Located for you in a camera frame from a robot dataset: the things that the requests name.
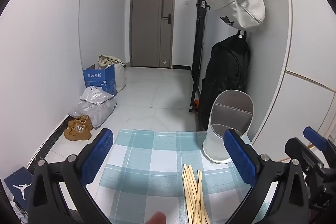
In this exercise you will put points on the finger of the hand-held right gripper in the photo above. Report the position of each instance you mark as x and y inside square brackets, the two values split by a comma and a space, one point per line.
[305, 154]
[316, 140]

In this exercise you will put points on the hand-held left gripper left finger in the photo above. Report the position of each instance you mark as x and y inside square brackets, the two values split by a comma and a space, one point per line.
[97, 155]

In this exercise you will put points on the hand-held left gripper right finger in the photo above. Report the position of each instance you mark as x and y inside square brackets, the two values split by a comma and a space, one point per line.
[240, 158]

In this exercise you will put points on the white plastic utensil holder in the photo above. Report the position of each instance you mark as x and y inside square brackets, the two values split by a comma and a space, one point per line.
[215, 145]

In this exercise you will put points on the pile of wooden chopsticks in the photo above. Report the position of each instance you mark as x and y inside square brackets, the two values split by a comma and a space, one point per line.
[193, 195]

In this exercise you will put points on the person's left hand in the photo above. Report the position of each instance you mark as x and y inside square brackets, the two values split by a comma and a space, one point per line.
[157, 218]

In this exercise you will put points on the brown shoe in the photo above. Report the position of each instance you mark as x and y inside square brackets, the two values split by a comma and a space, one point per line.
[84, 121]
[78, 133]

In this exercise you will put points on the grey plastic parcel bag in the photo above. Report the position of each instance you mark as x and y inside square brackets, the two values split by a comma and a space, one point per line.
[95, 95]
[99, 113]

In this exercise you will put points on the teal checked tablecloth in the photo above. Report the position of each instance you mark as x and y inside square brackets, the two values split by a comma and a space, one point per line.
[152, 161]

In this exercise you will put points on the small orange object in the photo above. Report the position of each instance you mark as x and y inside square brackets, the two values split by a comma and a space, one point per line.
[196, 102]

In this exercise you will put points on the blue cardboard box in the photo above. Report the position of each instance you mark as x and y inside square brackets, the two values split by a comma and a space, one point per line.
[101, 79]

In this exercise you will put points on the white bag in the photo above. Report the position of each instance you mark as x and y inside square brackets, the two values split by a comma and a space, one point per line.
[120, 77]

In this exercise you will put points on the navy shoe box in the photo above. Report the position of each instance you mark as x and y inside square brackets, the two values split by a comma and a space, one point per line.
[18, 184]

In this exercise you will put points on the black backpack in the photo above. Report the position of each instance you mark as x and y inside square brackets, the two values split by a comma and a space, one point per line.
[225, 74]

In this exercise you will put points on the beige cloth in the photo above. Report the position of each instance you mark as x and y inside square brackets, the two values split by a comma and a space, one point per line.
[107, 61]

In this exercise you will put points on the white wardrobe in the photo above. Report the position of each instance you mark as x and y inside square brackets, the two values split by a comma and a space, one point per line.
[309, 43]

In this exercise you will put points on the grey door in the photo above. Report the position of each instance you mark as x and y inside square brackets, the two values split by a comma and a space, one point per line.
[147, 24]

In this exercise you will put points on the cream canvas bag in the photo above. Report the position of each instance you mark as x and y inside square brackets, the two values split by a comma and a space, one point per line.
[239, 1]

